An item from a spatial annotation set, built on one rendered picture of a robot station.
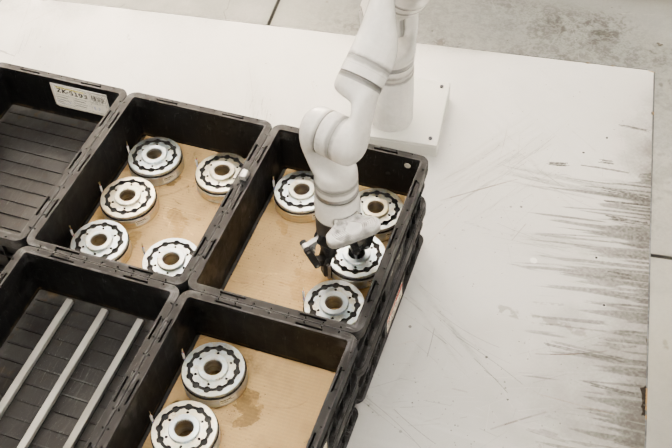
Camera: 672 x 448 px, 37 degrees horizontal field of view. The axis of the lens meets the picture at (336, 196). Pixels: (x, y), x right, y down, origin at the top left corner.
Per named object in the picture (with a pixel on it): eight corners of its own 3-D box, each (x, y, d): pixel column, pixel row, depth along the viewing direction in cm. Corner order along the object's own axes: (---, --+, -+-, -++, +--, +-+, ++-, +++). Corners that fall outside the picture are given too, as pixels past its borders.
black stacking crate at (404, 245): (280, 167, 195) (275, 125, 187) (427, 201, 188) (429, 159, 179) (195, 329, 170) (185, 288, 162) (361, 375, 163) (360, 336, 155)
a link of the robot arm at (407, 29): (409, -25, 191) (407, 41, 205) (361, -15, 190) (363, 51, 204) (424, 6, 186) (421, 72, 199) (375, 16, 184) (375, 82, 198)
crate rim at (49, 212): (132, 99, 195) (130, 90, 194) (275, 131, 188) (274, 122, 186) (25, 252, 170) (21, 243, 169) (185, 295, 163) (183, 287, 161)
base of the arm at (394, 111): (377, 96, 218) (377, 37, 204) (418, 105, 215) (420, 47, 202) (363, 126, 212) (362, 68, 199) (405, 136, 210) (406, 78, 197)
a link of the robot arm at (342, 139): (344, 166, 145) (386, 80, 145) (295, 143, 148) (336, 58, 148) (361, 175, 151) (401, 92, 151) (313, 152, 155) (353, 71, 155)
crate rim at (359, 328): (275, 131, 188) (274, 122, 186) (430, 166, 181) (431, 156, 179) (185, 296, 163) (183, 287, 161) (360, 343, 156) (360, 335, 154)
